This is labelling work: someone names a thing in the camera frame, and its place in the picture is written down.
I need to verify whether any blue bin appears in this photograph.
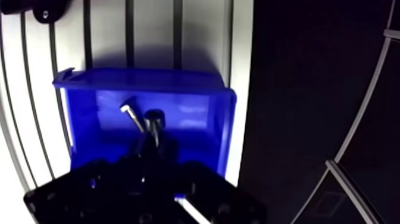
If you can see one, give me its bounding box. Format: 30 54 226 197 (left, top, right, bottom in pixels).
52 67 238 200

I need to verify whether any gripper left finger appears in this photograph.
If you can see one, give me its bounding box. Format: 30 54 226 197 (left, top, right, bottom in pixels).
23 136 157 224

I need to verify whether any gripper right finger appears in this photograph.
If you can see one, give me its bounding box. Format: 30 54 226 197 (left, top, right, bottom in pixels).
156 139 268 224

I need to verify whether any steel bolt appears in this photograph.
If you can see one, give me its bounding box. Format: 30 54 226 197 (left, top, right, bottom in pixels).
119 104 145 133
144 109 165 148

